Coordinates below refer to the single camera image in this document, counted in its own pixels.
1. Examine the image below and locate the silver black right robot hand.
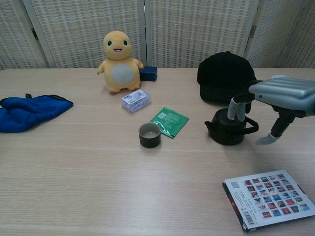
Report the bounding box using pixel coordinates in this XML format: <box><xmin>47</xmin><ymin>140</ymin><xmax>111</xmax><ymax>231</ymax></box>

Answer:
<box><xmin>227</xmin><ymin>78</ymin><xmax>315</xmax><ymax>146</ymax></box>

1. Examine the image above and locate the black teapot with handle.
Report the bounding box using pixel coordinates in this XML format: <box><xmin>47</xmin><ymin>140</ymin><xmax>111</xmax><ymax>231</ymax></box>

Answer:
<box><xmin>204</xmin><ymin>108</ymin><xmax>259</xmax><ymax>146</ymax></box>

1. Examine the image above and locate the dark green ceramic cup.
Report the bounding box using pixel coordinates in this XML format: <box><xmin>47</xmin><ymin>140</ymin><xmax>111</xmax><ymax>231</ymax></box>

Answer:
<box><xmin>138</xmin><ymin>122</ymin><xmax>162</xmax><ymax>148</ymax></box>

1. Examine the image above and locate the black baseball cap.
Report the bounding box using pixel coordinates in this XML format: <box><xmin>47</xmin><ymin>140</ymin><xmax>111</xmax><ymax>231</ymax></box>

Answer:
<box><xmin>196</xmin><ymin>51</ymin><xmax>258</xmax><ymax>104</ymax></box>

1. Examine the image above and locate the flat box with picture grid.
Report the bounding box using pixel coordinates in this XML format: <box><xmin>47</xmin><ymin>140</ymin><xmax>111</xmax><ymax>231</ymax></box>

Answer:
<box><xmin>222</xmin><ymin>169</ymin><xmax>315</xmax><ymax>233</ymax></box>

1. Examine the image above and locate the green foil packet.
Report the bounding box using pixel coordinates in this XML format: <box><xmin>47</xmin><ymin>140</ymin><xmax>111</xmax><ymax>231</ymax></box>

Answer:
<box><xmin>149</xmin><ymin>106</ymin><xmax>190</xmax><ymax>139</ymax></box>

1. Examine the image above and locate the dark blue rectangular box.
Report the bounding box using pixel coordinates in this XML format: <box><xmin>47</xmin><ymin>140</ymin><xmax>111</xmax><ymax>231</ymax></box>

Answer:
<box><xmin>139</xmin><ymin>65</ymin><xmax>158</xmax><ymax>82</ymax></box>

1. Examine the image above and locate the small clear plastic box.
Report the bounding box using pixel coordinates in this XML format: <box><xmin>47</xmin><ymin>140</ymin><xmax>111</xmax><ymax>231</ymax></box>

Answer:
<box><xmin>121</xmin><ymin>88</ymin><xmax>152</xmax><ymax>114</ymax></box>

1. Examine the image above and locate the yellow plush dinosaur toy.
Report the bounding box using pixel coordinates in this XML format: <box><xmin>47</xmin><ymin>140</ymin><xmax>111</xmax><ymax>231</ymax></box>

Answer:
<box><xmin>96</xmin><ymin>30</ymin><xmax>144</xmax><ymax>93</ymax></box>

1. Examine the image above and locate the white woven folding screen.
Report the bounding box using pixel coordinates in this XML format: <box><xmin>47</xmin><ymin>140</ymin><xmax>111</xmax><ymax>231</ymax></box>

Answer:
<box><xmin>0</xmin><ymin>0</ymin><xmax>315</xmax><ymax>71</ymax></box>

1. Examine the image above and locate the blue microfibre cloth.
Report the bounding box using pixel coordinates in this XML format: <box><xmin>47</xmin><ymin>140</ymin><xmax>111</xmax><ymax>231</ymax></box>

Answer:
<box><xmin>0</xmin><ymin>93</ymin><xmax>74</xmax><ymax>133</ymax></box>

